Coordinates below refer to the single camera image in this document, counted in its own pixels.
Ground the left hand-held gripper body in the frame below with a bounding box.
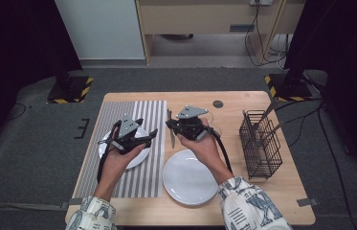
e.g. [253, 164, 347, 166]
[112, 114, 152, 156]

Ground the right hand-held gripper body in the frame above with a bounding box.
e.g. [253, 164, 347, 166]
[175, 104, 213, 142]

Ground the silver table knife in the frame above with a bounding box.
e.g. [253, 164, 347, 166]
[166, 108, 177, 150]

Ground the white round plate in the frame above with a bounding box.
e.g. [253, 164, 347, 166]
[162, 149, 220, 206]
[98, 126, 152, 171]

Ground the black wire cutlery basket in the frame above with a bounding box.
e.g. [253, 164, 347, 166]
[238, 109, 284, 180]

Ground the person's right hand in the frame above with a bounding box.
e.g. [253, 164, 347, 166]
[175, 133, 234, 185]

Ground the person's left hand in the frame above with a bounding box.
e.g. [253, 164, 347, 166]
[99, 143, 147, 182]

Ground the striped woven placemat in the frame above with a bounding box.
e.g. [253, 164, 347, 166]
[73, 100, 168, 199]

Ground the black striped stand base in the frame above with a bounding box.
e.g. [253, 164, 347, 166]
[46, 71, 95, 104]
[264, 73, 314, 104]

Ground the metal cutlery piece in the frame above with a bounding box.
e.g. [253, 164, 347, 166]
[252, 99, 279, 131]

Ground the grey tape piece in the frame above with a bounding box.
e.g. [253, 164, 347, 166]
[296, 197, 321, 208]
[59, 196, 84, 210]

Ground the white panel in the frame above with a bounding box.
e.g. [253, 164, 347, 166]
[54, 0, 146, 61]

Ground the light wooden desk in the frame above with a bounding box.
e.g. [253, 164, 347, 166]
[134, 0, 306, 66]

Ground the black curtain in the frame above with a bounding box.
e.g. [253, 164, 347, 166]
[282, 0, 357, 180]
[0, 0, 83, 167]

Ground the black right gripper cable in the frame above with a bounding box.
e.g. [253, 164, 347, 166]
[206, 126, 234, 175]

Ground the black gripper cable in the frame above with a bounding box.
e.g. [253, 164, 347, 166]
[206, 126, 234, 175]
[96, 120, 120, 185]

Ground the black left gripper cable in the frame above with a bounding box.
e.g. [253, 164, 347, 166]
[96, 120, 120, 185]

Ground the black power cable bundle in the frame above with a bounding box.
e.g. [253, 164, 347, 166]
[243, 1, 290, 69]

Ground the thin black floor cable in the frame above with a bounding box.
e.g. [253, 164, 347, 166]
[5, 103, 28, 122]

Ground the black cable beside table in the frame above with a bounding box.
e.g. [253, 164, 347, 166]
[275, 97, 325, 148]

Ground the long black floor cable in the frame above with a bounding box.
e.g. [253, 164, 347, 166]
[317, 101, 357, 230]

